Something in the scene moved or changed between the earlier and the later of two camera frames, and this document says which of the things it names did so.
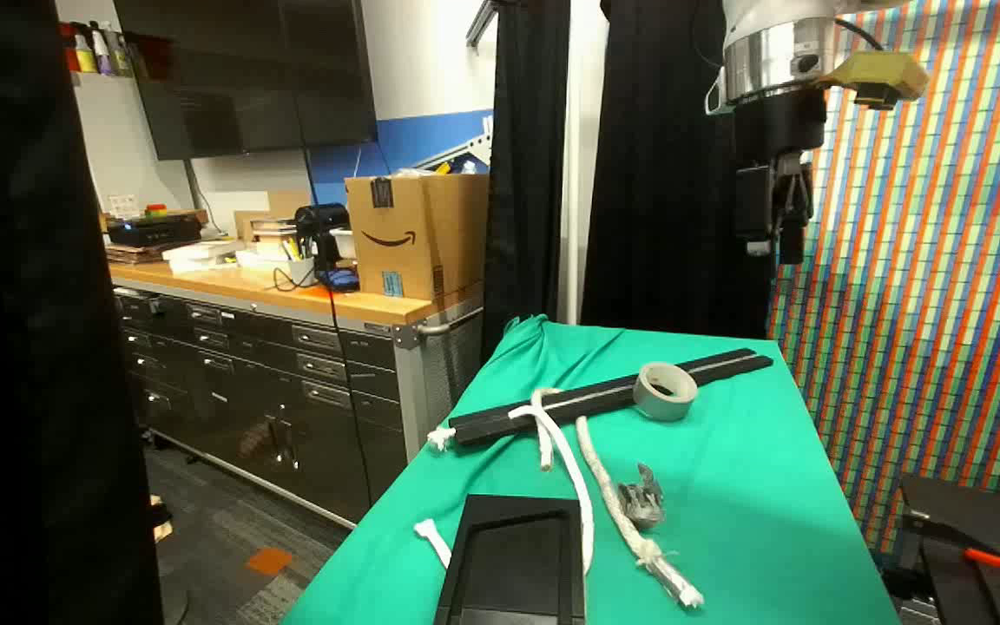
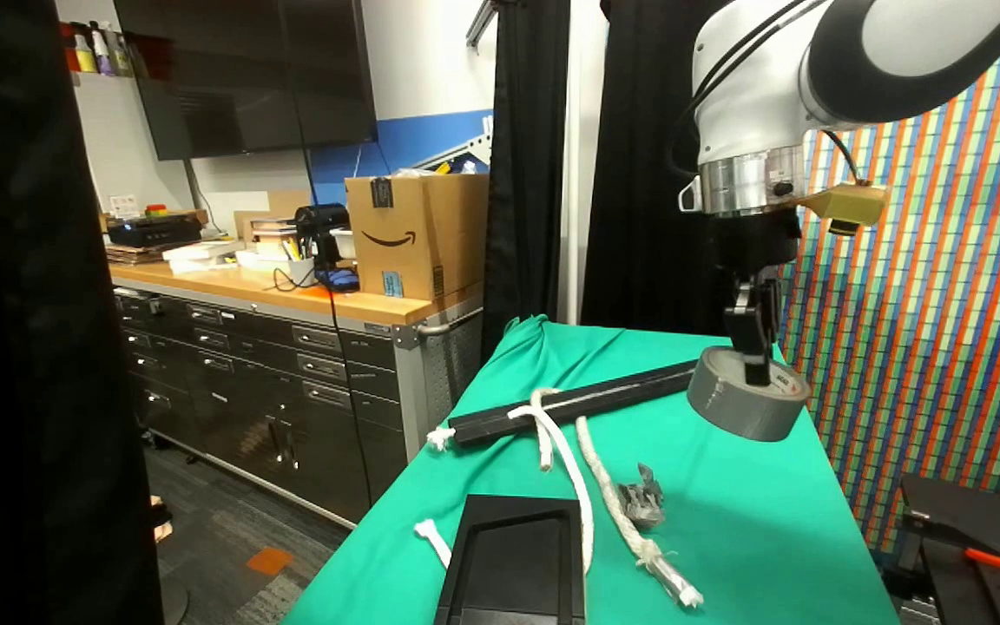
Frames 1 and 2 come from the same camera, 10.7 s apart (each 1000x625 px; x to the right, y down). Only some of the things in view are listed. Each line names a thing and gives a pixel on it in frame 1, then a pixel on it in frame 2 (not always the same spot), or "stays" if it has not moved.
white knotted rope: (554, 403) stays
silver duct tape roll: (663, 390) -> (751, 412)
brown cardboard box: (422, 239) stays
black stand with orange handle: (970, 557) stays
